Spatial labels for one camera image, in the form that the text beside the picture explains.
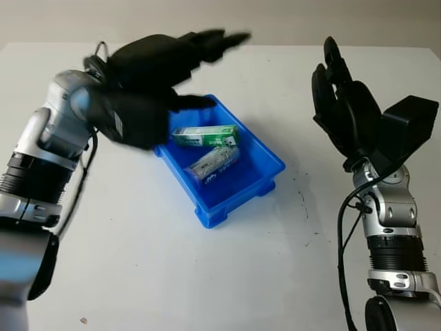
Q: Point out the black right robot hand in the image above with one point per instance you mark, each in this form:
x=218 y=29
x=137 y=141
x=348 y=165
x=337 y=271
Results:
x=358 y=110

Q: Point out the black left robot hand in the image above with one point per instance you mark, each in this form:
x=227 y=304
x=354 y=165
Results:
x=151 y=62

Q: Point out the green toothpaste box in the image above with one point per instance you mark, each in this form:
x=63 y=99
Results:
x=206 y=136

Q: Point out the cylindrical pack with purple end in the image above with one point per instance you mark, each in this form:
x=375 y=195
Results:
x=213 y=163

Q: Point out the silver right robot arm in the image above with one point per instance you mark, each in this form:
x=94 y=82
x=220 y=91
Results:
x=396 y=220

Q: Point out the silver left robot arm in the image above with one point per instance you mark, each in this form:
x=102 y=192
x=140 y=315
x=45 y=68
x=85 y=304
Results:
x=44 y=145

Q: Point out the blue plastic tray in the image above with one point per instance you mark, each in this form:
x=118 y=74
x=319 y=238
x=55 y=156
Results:
x=248 y=176

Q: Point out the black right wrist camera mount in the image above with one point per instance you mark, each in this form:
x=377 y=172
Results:
x=410 y=131

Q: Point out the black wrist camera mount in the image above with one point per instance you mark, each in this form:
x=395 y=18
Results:
x=410 y=131
x=138 y=120

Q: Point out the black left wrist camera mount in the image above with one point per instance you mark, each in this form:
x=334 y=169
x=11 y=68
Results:
x=138 y=120

